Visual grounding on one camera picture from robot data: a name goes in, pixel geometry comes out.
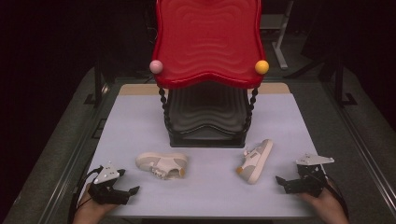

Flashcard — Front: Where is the black cable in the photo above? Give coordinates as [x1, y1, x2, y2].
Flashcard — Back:
[68, 166, 104, 224]
[323, 175, 350, 220]

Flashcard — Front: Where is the person's right hand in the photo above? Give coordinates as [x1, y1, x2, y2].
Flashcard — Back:
[298, 180, 350, 224]

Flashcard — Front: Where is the white metal stand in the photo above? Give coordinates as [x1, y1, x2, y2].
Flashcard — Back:
[260, 0, 295, 71]

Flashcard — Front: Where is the person's left hand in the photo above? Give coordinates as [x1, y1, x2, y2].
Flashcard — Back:
[73, 183, 119, 224]

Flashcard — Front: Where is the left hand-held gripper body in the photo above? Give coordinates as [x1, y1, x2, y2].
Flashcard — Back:
[88, 161, 131, 205]

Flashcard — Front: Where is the red and black shoe rack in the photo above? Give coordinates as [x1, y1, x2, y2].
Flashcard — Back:
[148, 0, 270, 148]

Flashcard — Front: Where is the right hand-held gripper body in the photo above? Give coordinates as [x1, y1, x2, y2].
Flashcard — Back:
[286, 153, 335, 199]

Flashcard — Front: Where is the black stand post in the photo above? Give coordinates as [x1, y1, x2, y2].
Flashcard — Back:
[83, 59, 106, 108]
[334, 60, 359, 108]

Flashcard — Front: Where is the beige shoe with yellow heel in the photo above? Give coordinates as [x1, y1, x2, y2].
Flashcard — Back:
[134, 151, 190, 181]
[235, 138, 275, 185]

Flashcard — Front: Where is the metal table frame rail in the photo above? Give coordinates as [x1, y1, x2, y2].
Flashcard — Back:
[321, 82, 396, 213]
[38, 83, 113, 224]

